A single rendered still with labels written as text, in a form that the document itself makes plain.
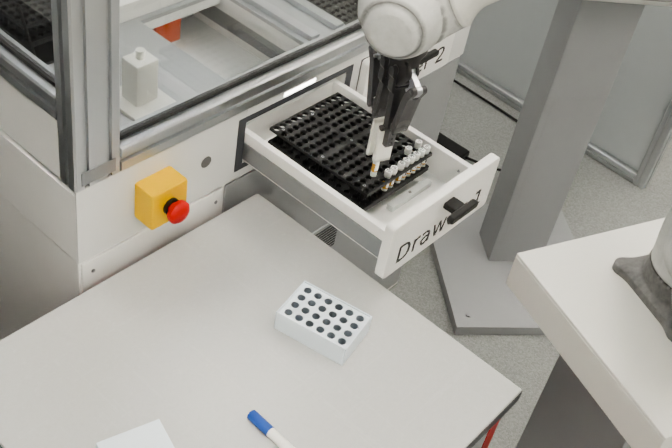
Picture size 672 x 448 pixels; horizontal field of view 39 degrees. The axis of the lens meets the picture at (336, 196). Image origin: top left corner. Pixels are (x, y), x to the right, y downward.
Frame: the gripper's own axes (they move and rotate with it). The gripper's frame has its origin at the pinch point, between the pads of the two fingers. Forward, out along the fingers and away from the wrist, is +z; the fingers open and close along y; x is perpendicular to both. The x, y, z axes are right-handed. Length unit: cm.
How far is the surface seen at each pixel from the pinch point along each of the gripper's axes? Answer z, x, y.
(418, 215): 7.9, -2.4, -10.2
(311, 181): 11.2, 7.7, 5.7
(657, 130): 78, -156, 60
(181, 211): 11.8, 29.8, 6.4
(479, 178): 9.5, -18.7, -4.4
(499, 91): 97, -139, 115
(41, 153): 4, 48, 17
